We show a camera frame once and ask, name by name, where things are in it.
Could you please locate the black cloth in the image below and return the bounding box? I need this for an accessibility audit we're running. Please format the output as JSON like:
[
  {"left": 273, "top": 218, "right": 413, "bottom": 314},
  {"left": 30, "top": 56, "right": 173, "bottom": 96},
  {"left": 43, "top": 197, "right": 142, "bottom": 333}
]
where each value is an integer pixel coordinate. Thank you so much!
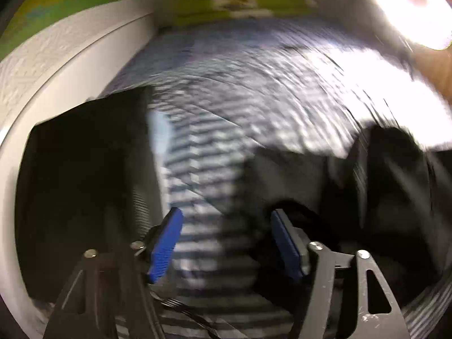
[{"left": 258, "top": 123, "right": 447, "bottom": 306}]

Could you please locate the black cable with plug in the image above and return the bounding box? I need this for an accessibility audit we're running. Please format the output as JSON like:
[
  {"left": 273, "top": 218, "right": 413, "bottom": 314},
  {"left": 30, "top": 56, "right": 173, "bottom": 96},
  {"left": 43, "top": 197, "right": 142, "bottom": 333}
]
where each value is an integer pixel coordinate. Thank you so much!
[{"left": 153, "top": 288, "right": 221, "bottom": 339}]

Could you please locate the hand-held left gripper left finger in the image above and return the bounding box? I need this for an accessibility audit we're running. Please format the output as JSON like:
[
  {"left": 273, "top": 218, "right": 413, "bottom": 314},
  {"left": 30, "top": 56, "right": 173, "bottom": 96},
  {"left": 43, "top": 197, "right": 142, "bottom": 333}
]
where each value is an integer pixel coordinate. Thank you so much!
[{"left": 44, "top": 207, "right": 184, "bottom": 339}]

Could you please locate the wooden slat bed rail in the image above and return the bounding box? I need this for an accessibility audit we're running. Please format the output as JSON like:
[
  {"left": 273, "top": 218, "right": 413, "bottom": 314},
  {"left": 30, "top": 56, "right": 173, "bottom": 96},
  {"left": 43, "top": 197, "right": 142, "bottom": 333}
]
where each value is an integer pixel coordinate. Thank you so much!
[{"left": 411, "top": 42, "right": 452, "bottom": 105}]

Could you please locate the blue striped bed sheet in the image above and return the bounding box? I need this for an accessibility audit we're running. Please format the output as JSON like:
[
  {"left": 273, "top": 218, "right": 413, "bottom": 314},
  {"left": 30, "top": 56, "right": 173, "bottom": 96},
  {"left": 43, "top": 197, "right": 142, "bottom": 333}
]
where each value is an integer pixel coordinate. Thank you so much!
[{"left": 104, "top": 18, "right": 357, "bottom": 90}]

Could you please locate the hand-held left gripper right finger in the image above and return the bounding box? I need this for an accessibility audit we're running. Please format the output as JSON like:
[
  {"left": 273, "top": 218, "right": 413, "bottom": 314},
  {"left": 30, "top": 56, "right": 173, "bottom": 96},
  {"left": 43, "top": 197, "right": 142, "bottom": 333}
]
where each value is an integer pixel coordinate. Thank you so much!
[{"left": 270, "top": 208, "right": 412, "bottom": 339}]

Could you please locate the grey striped quilt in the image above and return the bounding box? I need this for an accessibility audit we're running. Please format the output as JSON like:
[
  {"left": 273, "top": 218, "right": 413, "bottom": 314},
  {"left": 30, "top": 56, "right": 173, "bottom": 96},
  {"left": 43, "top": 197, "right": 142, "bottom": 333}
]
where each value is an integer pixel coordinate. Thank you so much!
[{"left": 32, "top": 39, "right": 452, "bottom": 339}]

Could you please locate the wall map poster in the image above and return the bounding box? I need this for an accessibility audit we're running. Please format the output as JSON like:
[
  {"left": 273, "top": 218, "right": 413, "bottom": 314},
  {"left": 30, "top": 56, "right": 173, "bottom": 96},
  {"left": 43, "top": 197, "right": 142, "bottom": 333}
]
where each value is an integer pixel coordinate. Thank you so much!
[{"left": 0, "top": 0, "right": 155, "bottom": 61}]

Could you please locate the ring light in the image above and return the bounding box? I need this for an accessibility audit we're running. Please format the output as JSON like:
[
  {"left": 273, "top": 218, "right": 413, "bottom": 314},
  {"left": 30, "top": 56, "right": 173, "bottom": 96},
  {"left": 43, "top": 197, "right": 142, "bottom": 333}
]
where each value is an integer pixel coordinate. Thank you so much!
[{"left": 366, "top": 0, "right": 452, "bottom": 51}]

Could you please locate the light blue folded cloth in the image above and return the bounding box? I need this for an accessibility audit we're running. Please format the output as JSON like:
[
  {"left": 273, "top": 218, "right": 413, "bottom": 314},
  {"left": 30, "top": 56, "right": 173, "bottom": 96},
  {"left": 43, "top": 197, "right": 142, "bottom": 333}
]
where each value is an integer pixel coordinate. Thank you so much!
[{"left": 148, "top": 110, "right": 174, "bottom": 172}]

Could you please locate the stack of black clothes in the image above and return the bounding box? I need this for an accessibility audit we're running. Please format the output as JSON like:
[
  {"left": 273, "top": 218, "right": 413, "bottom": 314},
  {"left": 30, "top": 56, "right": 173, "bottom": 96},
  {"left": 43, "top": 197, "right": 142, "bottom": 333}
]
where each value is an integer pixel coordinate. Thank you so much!
[{"left": 14, "top": 86, "right": 167, "bottom": 306}]

